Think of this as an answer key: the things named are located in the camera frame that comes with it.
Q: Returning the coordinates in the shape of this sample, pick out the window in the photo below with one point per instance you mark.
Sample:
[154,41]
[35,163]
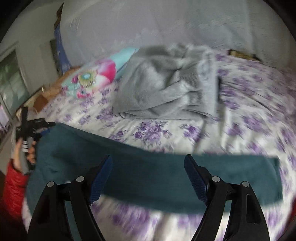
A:
[14,89]

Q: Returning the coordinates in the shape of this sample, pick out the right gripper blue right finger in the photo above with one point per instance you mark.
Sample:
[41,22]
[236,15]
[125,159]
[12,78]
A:
[246,219]

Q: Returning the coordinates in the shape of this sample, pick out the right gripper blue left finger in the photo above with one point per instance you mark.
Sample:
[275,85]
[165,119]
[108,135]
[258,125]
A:
[50,221]

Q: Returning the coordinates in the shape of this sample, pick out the person's left hand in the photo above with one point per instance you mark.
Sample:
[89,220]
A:
[24,156]

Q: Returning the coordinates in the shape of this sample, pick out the purple floral bedspread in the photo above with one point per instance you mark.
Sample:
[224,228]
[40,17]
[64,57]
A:
[256,115]

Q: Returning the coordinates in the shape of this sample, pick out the red jacket sleeve forearm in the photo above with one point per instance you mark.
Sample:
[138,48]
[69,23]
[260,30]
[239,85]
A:
[13,194]

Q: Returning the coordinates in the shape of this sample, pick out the white lace headboard cover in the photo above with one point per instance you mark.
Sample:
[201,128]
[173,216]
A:
[93,29]

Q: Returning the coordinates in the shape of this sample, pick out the floral folded quilt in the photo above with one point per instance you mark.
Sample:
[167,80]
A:
[96,75]

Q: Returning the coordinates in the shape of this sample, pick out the teal fleece pants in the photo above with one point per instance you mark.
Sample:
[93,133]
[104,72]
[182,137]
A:
[148,179]

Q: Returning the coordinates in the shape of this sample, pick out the grey folded sweatpants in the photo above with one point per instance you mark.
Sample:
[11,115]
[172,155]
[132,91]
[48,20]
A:
[169,82]

